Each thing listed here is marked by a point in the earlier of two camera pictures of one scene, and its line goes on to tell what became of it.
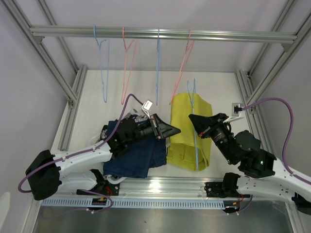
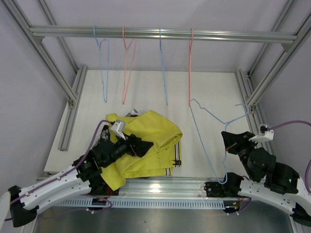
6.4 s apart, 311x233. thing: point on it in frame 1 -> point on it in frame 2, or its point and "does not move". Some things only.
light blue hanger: (99, 45) does not move
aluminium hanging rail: (40, 31) does not move
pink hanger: (128, 47) does not move
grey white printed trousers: (137, 120) does not move
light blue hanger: (193, 107) -> (226, 124)
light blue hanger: (158, 65) -> (163, 66)
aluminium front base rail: (166, 188) does not move
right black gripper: (205, 125) -> (232, 141)
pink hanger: (190, 45) -> (191, 38)
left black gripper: (160, 129) -> (135, 145)
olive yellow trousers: (188, 150) -> (159, 159)
